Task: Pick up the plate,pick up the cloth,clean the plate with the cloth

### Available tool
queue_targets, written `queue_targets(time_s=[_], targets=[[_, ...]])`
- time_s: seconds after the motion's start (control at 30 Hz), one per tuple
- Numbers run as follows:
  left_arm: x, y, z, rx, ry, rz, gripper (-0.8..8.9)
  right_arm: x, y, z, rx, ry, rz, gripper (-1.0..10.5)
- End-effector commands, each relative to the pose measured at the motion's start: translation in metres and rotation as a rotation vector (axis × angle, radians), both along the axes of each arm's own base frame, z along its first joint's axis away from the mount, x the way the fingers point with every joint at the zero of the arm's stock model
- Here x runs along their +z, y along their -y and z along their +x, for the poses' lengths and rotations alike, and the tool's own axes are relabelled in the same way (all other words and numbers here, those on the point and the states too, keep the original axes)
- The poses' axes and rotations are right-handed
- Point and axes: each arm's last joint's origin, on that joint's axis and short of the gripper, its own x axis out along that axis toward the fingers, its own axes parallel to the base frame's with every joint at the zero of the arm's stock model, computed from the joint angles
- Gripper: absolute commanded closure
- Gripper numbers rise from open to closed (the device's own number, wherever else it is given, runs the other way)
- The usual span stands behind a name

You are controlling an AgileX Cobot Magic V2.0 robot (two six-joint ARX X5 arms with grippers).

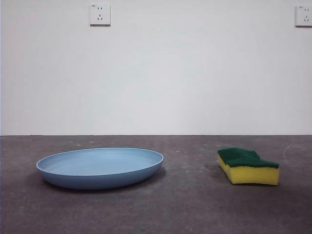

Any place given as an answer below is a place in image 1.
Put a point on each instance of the white wall socket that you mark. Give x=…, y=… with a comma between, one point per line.
x=100, y=15
x=304, y=15

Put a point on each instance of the yellow sponge with green pad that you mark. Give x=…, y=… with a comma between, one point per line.
x=251, y=174

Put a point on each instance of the blue round plate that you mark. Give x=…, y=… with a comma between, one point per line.
x=97, y=170

